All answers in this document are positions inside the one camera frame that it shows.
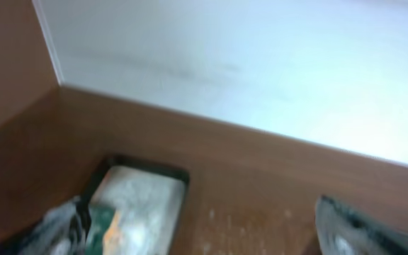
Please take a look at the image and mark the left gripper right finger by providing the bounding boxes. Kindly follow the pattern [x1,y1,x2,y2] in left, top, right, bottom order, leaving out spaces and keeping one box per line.
[314,195,408,255]

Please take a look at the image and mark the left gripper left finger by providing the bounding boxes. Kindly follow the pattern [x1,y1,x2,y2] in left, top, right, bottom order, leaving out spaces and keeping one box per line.
[0,196,91,255]

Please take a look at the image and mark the green yellow sponge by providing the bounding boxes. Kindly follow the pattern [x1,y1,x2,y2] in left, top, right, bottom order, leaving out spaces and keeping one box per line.
[85,204,123,255]

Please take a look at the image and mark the black rectangular soap tray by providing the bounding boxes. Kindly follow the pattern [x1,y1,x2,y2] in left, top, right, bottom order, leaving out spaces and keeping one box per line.
[81,155,190,255]

